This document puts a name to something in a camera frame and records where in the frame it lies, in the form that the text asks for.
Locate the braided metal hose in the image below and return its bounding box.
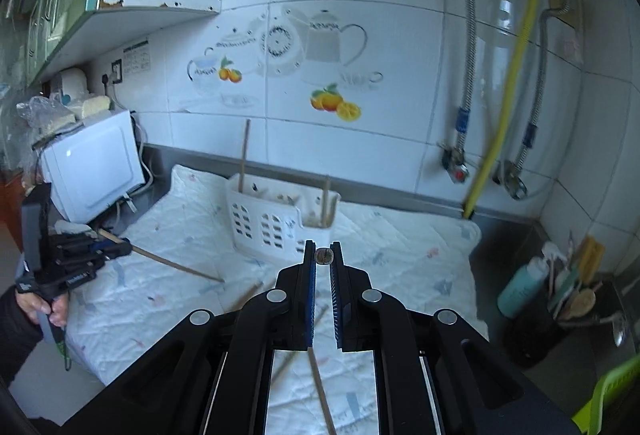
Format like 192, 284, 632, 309
514, 0, 572, 171
428, 0, 476, 151

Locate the person left hand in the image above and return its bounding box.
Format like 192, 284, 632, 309
15, 292, 68, 328

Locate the teal spray bottle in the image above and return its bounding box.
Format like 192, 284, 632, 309
497, 252, 549, 319

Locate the white house-pattern utensil holder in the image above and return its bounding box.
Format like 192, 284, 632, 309
226, 174, 342, 264

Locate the red-knob water valve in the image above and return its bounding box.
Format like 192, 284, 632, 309
440, 147, 470, 184

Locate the left braided metal hose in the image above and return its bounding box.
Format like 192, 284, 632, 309
428, 0, 476, 151

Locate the green plastic rack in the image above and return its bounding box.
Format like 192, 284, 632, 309
572, 355, 639, 434

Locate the white quilted cloth mat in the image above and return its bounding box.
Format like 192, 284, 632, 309
65, 162, 490, 435

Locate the yellow gas hose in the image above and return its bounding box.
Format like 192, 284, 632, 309
462, 0, 544, 221

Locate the chrome water valve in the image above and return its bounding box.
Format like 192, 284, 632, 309
492, 161, 528, 201

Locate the wooden chopstick group one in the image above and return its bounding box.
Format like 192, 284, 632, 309
320, 175, 331, 228

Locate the white microwave oven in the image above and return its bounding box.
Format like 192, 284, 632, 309
41, 110, 144, 224

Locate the black utensil crock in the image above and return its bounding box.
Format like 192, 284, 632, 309
501, 281, 604, 370

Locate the right braided metal hose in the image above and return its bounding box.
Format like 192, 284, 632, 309
514, 0, 572, 171

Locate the black wall socket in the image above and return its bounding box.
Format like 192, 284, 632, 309
111, 59, 122, 84

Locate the white electric kettle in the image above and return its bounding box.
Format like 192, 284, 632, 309
51, 68, 89, 106

